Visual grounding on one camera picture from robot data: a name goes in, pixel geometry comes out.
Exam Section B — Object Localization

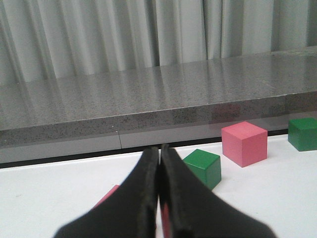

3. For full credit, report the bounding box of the grey granite ledge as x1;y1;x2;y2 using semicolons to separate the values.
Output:
0;46;317;163

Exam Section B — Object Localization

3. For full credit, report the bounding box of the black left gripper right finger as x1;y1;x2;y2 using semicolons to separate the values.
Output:
159;144;276;238

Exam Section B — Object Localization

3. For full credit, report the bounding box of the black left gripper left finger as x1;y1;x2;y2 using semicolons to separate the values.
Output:
55;147;159;238

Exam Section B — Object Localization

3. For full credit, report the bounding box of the grey curtain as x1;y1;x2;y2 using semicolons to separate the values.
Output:
0;0;317;85

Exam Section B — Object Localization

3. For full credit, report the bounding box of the small green wooden cube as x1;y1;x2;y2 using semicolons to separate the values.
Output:
183;149;222;190

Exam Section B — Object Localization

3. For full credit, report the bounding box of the pink wooden cube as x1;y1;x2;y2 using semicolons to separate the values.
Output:
221;121;268;168

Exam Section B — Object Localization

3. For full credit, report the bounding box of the flat pink block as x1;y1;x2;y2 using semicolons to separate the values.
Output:
92;184;164;238

